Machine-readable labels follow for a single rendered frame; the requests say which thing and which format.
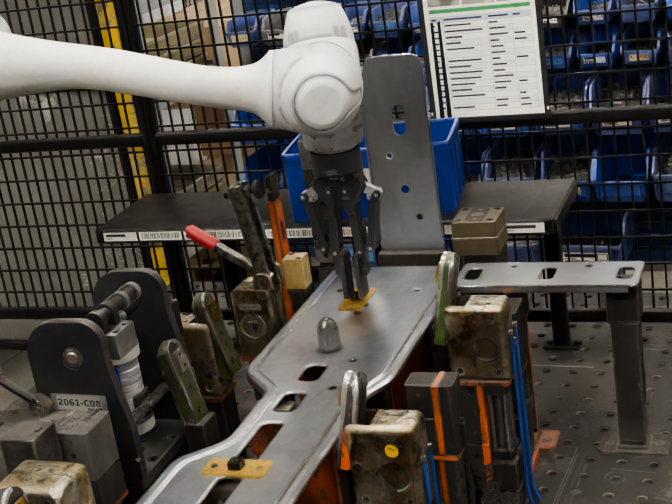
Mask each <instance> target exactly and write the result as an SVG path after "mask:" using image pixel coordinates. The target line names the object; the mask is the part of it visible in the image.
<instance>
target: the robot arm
mask: <svg viewBox="0 0 672 504"><path fill-rule="evenodd" d="M69 89H92V90H103V91H110V92H117V93H124V94H130V95H136V96H142V97H148V98H154V99H161V100H167V101H173V102H179V103H185V104H192V105H198V106H205V107H212V108H220V109H229V110H238V111H245V112H250V113H253V114H255V115H257V116H259V117H260V118H262V119H263V120H264V121H265V122H266V123H267V125H268V126H269V127H274V128H279V129H284V130H289V131H293V132H296V133H299V134H302V138H303V145H304V147H305V149H307V150H309V151H310V159H311V165H312V171H313V175H314V180H313V183H312V187H311V188H309V189H305V190H304V191H303V192H302V193H301V194H300V195H299V199H300V201H301V202H302V203H303V205H304V206H305V207H306V209H307V212H308V215H309V218H310V221H311V224H312V227H313V230H314V233H315V236H316V239H317V243H318V246H319V249H320V251H321V252H322V253H329V254H331V255H332V256H333V260H334V266H335V273H336V275H337V276H341V281H342V288H343V296H344V299H349V298H350V294H351V293H352V291H354V283H353V275H352V268H351V260H350V252H349V250H344V249H345V247H344V244H343V230H342V218H341V208H342V207H344V208H345V211H346V214H347V215H348V218H349V223H350V227H351V232H352V236H353V241H354V245H355V250H356V253H355V254H354V255H353V256H352V262H353V268H354V273H355V279H356V285H357V291H358V297H359V299H364V298H365V297H366V295H367V294H368V293H369V286H368V280H367V275H368V274H369V273H370V270H371V266H370V260H369V254H368V253H369V252H373V251H374V250H375V249H376V248H377V247H378V245H379V230H380V201H381V198H382V196H383V194H384V191H385V189H384V187H382V186H379V187H376V186H374V185H372V184H370V183H368V179H367V178H366V176H365V175H364V172H363V163H362V156H361V149H360V144H359V143H360V142H361V141H362V140H363V138H364V136H363V129H362V122H361V115H360V112H361V110H360V105H361V101H362V97H363V80H362V75H361V69H360V61H359V54H358V49H357V45H356V43H355V38H354V34H353V30H352V27H351V25H350V22H349V20H348V18H347V16H346V14H345V12H344V10H343V8H342V7H341V5H340V4H339V3H335V2H330V1H311V2H307V3H304V4H301V5H298V6H296V7H294V8H292V9H291V10H289V11H288V12H287V16H286V20H285V26H284V34H283V49H276V50H269V51H268V53H267V54H266V55H265V56H264V57H263V58H262V59H261V60H259V61H258V62H256V63H253V64H250V65H245V66H236V67H216V66H205V65H197V64H192V63H186V62H181V61H176V60H171V59H166V58H161V57H156V56H150V55H145V54H140V53H135V52H130V51H125V50H119V49H113V48H106V47H99V46H90V45H81V44H73V43H64V42H57V41H50V40H43V39H38V38H32V37H26V36H20V35H15V34H12V32H11V30H10V28H9V26H8V24H7V22H6V21H5V20H4V19H3V17H2V16H1V15H0V100H4V99H9V98H14V97H19V96H24V95H31V94H37V93H44V92H50V91H58V90H69ZM364 191H366V193H367V199H368V200H369V203H368V220H367V238H366V234H365V229H364V224H363V220H362V215H361V211H360V207H361V205H360V198H361V196H362V195H363V193H364ZM317 194H318V195H319V197H320V198H321V199H322V200H323V201H324V202H325V203H326V209H327V214H328V218H329V230H330V235H329V232H328V229H327V226H326V223H325V220H324V217H323V214H322V211H321V207H320V205H319V202H318V200H317V199H318V195H317ZM343 250H344V251H343Z"/></svg>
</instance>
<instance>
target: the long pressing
mask: <svg viewBox="0 0 672 504"><path fill-rule="evenodd" d="M436 269H437V266H380V267H371V270H370V273H369V274H368V275H367V280H368V286H369V288H376V292H375V293H374V294H373V296H372V297H371V298H370V299H369V301H368V302H367V303H366V304H367V306H365V307H363V309H362V310H360V312H361V314H358V315H356V314H355V311H338V307H339V306H340V305H341V303H342V302H343V301H344V300H345V299H344V296H343V291H341V292H338V291H339V290H343V288H342V281H341V276H337V275H336V273H335V269H334V270H333V271H332V272H330V274H329V275H328V276H327V277H326V278H325V279H324V280H323V282H322V283H321V284H320V285H319V286H318V287H317V288H316V289H315V291H314V292H313V293H312V294H311V295H310V296H309V297H308V299H307V300H306V301H305V302H304V303H303V304H302V305H301V306H300V308H299V309H298V310H297V311H296V312H295V313H294V314H293V316H292V317H291V318H290V319H289V320H288V321H287V322H286V323H285V325H284V326H283V327H282V328H281V329H280V330H279V331H278V333H277V334H276V335H275V336H274V337H273V338H272V339H271V341H270V342H269V343H268V344H267V345H266V346H265V347H264V348H263V350H262V351H261V352H260V353H259V354H258V355H257V356H256V358H255V359H254V360H253V361H252V362H251V363H250V364H249V365H248V367H247V369H246V377H247V381H248V383H249V384H250V385H251V386H253V387H254V388H255V389H256V390H257V391H258V392H259V393H260V394H262V395H263V397H262V398H261V399H260V401H259V402H258V403H257V404H256V405H255V407H254V408H253V409H252V410H251V412H250V413H249V414H248V415H247V416H246V418H245V419H244V420H243V421H242V422H241V424H240V425H239V426H238V427H237V429H236V430H235V431H234V432H233V433H232V435H231V436H230V437H228V438H227V439H225V440H223V441H221V442H219V443H217V444H215V445H212V446H209V447H206V448H203V449H200V450H197V451H195V452H192V453H189V454H186V455H183V456H181V457H179V458H177V459H176V460H174V461H173V462H172V463H171V464H170V465H169V466H168V467H167V468H166V469H165V470H164V471H163V472H162V474H161V475H160V476H159V477H158V478H157V479H156V480H155V482H154V483H153V484H152V485H151V486H150V487H149V488H148V490H147V491H146V492H145V493H144V494H143V495H142V497H141V498H140V499H139V500H138V501H137V502H136V503H135V504H201V503H202V502H203V501H204V499H205V498H206V497H207V496H208V494H209V493H210V492H211V490H212V489H213V488H214V487H215V485H216V484H217V483H218V482H219V481H221V480H224V479H235V480H240V481H241V482H240V483H239V484H238V486H237V487H236V488H235V490H234V491H233V492H232V494H231V495H230V496H229V498H228V499H227V500H226V502H225V503H224V504H296V503H297V501H298V500H299V498H300V497H301V495H302V494H303V492H304V491H305V489H306V488H307V486H308V485H309V483H310V482H311V480H312V479H313V477H314V476H315V474H316V473H317V471H318V469H319V468H320V466H321V465H322V463H323V462H324V460H325V459H326V457H327V456H328V454H329V453H330V451H331V450H332V448H333V447H334V445H335V444H336V442H337V441H338V439H339V426H340V410H341V407H339V406H338V394H339V390H340V386H341V385H342V384H343V380H344V377H345V375H346V373H347V371H348V370H349V369H351V370H355V371H360V372H363V373H364V374H366V375H367V377H368V385H367V400H368V399H370V398H371V397H373V396H374V395H376V394H377V393H379V392H381V391H382V390H384V389H385V388H387V387H388V386H390V385H391V384H393V383H394V382H395V381H396V379H397V378H398V376H399V375H400V373H401V372H402V370H403V368H404V367H405V365H406V364H407V362H408V361H409V359H410V357H411V356H412V354H413V353H414V351H415V349H416V348H417V346H418V345H419V343H420V342H421V340H422V338H423V337H424V335H425V334H426V332H427V331H428V329H429V327H430V326H431V324H432V323H433V321H434V320H435V310H436V299H437V289H438V282H435V274H436ZM415 290H420V291H415ZM324 317H330V318H332V319H333V320H334V321H335V322H336V324H337V326H338V329H339V335H340V341H341V346H342V348H341V349H340V350H338V351H336V352H333V353H322V352H320V348H319V342H318V336H317V325H318V322H319V321H320V320H321V319H322V318H324ZM350 360H356V361H354V362H350ZM310 367H326V369H325V371H324V372H323V373H322V375H321V376H320V377H319V378H318V379H317V380H314V381H299V378H300V377H301V376H302V375H303V373H304V372H305V371H306V370H307V369H308V368H310ZM331 387H336V388H335V389H330V388H331ZM291 394H301V395H305V397H304V398H303V400H302V401H301V402H300V404H299V405H298V406H297V408H296V409H295V410H293V411H290V412H276V411H274V410H275V409H276V408H277V406H278V405H279V404H280V403H281V401H282V400H283V399H284V398H285V397H286V396H287V395H291ZM268 424H272V425H282V428H281V429H280V430H279V431H278V433H277V434H276V435H275V437H274V438H273V439H272V441H271V442H270V443H269V445H268V446H267V447H266V449H265V450H264V451H263V453H262V454H261V455H260V457H259V458H258V459H257V460H270V461H273V466H272V467H271V468H270V470H269V471H268V472H267V474H266V475H265V476H264V477H263V478H261V479H254V478H237V477H220V476H204V475H201V470H202V469H203V468H204V467H205V466H206V464H207V463H208V462H209V461H210V460H211V459H212V458H231V457H234V456H236V457H238V456H239V455H240V454H241V452H242V451H243V450H244V448H245V447H246V446H247V445H248V443H249V442H250V441H251V440H252V438H253V437H254V436H255V434H256V433H257V432H258V431H259V429H260V428H261V427H262V426H264V425H268Z"/></svg>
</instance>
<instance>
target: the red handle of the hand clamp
mask: <svg viewBox="0 0 672 504"><path fill-rule="evenodd" d="M184 232H185V233H186V235H185V236H186V237H187V238H189V239H191V240H193V241H194V242H196V243H198V244H199V245H201V246H203V247H205V248H206V249H208V250H210V251H211V252H216V253H217V254H219V255H221V256H223V257H224V258H226V259H228V260H229V261H231V262H233V263H235V264H236V265H238V266H240V267H241V268H243V269H245V270H247V271H248V272H250V273H252V274H253V275H255V272H254V269H253V266H252V263H251V260H250V259H249V258H247V257H245V256H244V255H242V254H240V253H238V252H237V251H235V250H233V249H231V248H230V247H228V246H226V245H225V244H223V243H221V242H220V240H219V239H217V238H215V237H213V236H212V235H210V234H208V233H207V232H205V231H203V230H201V229H200V228H198V227H196V226H194V225H193V224H192V225H191V226H187V227H186V229H185V231H184Z"/></svg>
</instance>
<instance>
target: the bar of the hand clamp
mask: <svg viewBox="0 0 672 504"><path fill-rule="evenodd" d="M227 191H228V192H226V193H224V194H223V196H224V198H225V199H228V198H229V200H231V203H232V206H233V209H234V212H235V215H236V218H237V221H238V224H239V227H240V230H241V233H242V236H243V239H244V242H245V245H246V248H247V251H248V254H249V257H250V260H251V263H252V266H253V269H254V272H255V275H256V274H258V273H266V274H268V275H269V276H270V277H271V275H270V272H269V270H270V271H272V272H273V273H274V278H273V280H272V284H273V289H272V290H270V291H273V290H274V289H275V287H274V285H275V284H280V283H281V278H280V275H279V272H278V269H277V266H276V263H275V260H274V257H273V254H272V251H271V248H270V245H269V242H268V239H267V236H266V233H265V230H264V227H263V223H262V220H261V217H260V214H259V211H258V208H257V205H256V202H255V199H254V196H255V197H256V198H258V199H259V198H263V197H264V195H265V193H266V188H265V185H264V183H263V182H262V181H261V180H260V179H257V180H254V181H253V183H252V187H251V186H250V184H249V181H248V180H243V181H242V180H240V181H236V182H235V183H234V184H232V185H231V186H230V187H229V188H227ZM253 195H254V196H253Z"/></svg>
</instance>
